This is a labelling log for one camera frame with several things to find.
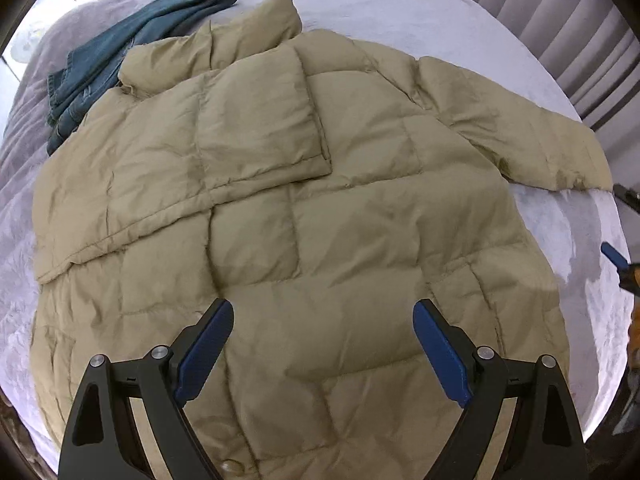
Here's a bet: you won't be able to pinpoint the blue denim jeans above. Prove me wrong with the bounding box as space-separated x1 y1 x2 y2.
46 0 241 157

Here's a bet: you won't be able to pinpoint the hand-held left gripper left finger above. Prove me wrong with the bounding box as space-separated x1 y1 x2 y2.
59 298 235 480

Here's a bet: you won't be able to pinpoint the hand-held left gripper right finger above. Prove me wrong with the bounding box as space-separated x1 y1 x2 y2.
413 298 587 480

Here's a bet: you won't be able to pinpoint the grey ribbed padded headboard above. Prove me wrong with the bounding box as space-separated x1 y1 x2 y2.
440 0 640 132

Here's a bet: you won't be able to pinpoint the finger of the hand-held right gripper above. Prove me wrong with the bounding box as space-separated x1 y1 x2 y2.
612 183 640 207
600 241 629 267

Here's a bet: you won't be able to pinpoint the beige puffer jacket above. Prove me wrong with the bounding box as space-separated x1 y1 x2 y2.
29 0 615 480

